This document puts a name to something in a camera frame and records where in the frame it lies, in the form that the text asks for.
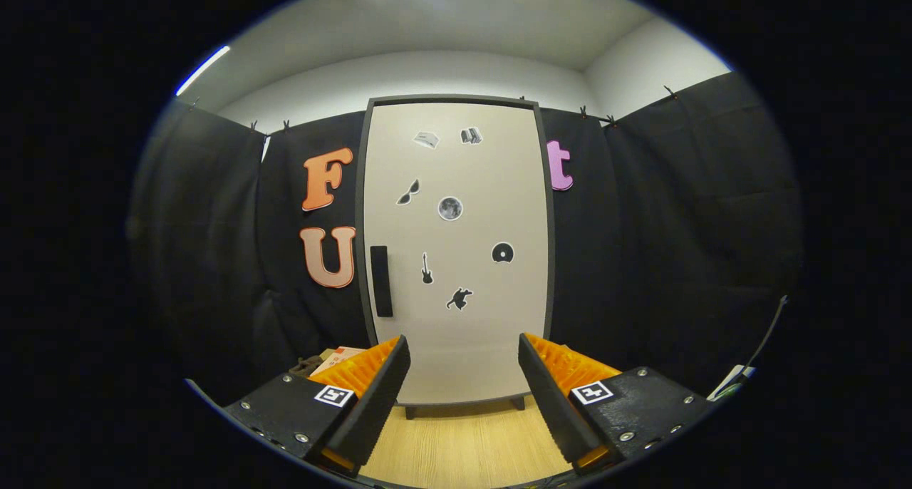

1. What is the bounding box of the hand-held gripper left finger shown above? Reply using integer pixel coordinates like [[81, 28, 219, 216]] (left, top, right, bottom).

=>
[[222, 334, 413, 475]]

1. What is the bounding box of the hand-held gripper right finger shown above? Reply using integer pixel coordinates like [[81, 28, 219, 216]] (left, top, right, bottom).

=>
[[518, 332, 715, 474]]

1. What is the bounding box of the black door handle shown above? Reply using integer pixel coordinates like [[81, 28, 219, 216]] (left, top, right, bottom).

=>
[[370, 245, 394, 318]]

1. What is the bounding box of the beige shoe cabinet door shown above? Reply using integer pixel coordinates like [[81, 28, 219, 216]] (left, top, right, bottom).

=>
[[363, 102, 549, 406]]

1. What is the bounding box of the dark grey shoe cabinet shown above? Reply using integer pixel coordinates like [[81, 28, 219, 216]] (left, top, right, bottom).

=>
[[354, 94, 556, 420]]

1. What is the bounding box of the white sheet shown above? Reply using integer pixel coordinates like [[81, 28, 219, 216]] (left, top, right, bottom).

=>
[[709, 364, 756, 401]]

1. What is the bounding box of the black backdrop cloth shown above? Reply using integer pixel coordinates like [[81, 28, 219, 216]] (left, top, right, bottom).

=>
[[128, 71, 806, 408]]

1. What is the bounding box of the row of black cloth clips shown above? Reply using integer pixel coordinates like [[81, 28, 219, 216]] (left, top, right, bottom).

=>
[[187, 84, 679, 132]]

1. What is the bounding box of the narrow ceiling light strip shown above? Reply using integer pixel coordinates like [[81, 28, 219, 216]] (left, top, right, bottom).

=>
[[175, 45, 231, 96]]

